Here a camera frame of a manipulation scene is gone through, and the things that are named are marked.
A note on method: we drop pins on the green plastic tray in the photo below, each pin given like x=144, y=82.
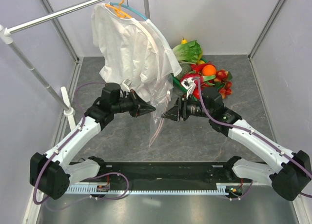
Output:
x=177, y=82

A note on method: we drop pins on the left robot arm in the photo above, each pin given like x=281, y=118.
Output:
x=52, y=173

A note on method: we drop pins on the green melon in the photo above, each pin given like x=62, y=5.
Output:
x=185, y=68

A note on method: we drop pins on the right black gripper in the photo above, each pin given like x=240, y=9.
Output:
x=172, y=113

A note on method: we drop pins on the green lettuce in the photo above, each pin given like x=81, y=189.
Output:
x=188, y=52

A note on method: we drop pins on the orange fruit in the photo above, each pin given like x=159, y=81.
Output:
x=208, y=70

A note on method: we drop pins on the red tomato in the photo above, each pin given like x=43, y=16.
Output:
x=196, y=94

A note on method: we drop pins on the white t-shirt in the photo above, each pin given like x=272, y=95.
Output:
x=130, y=52

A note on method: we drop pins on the pink dragon fruit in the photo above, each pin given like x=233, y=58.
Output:
x=192, y=77

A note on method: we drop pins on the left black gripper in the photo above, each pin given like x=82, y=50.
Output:
x=140, y=107

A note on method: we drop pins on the red pepper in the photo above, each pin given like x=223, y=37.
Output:
x=198, y=67

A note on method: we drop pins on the red lychee bunch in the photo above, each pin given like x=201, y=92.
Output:
x=222, y=83

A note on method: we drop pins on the clear pink-dotted zip bag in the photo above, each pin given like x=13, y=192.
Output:
x=160, y=99

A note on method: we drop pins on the white metal clothes rack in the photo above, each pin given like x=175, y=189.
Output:
x=25, y=106

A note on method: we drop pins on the light blue cable duct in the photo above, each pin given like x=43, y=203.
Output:
x=145, y=189

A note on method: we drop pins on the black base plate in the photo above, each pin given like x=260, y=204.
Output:
x=169, y=173

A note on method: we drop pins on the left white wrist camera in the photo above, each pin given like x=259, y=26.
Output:
x=126, y=85

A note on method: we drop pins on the teal clothes hanger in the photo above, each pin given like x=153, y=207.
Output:
x=151, y=28

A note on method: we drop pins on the orange clothes hanger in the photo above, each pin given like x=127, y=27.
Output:
x=118, y=11

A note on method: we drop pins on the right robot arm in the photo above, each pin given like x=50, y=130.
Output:
x=287, y=172

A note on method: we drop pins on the yellow pear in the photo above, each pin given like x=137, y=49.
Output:
x=184, y=41

